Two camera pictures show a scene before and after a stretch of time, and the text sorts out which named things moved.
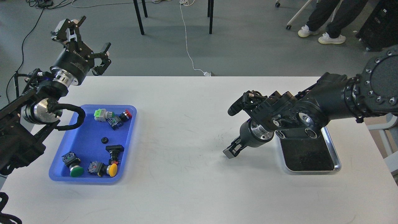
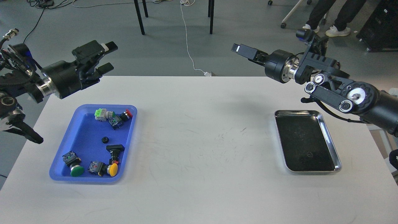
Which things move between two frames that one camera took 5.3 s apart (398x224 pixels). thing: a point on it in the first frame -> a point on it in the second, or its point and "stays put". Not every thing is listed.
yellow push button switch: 101,169 stays put
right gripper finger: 232,151 -> 246,51
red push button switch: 125,115 stays put
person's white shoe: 304,32 -> 307,26
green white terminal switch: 101,115 stays put
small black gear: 104,140 stays put
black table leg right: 211,14 stays put
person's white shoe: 325,39 -> 333,32
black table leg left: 138,17 stays put
